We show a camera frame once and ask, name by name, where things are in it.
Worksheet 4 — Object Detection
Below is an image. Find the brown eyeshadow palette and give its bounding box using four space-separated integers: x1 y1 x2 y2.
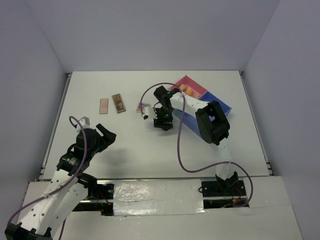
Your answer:
111 93 126 114

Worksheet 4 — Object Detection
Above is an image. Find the three-compartment organizer tray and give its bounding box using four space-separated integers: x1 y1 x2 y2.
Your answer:
175 75 232 139

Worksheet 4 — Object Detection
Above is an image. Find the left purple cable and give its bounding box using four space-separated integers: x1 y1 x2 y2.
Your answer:
4 115 91 240

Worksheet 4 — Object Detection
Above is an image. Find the pink rectangular makeup palette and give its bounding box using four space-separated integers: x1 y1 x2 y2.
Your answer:
99 98 109 115

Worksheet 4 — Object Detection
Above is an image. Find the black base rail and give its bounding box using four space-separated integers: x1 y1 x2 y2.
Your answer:
74 176 253 217

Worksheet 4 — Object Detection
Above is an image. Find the white taped cover sheet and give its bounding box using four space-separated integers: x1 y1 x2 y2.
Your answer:
113 179 205 216

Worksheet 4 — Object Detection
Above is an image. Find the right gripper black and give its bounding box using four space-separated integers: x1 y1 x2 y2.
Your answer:
151 106 174 132

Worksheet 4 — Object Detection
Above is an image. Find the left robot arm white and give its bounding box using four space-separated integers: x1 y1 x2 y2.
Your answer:
4 124 116 240

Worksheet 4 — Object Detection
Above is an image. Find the colourful glitter eyeshadow palette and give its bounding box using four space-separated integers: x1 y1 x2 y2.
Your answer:
136 102 151 113

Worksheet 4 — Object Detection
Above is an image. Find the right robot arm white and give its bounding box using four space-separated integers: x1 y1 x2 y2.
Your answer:
147 85 239 196

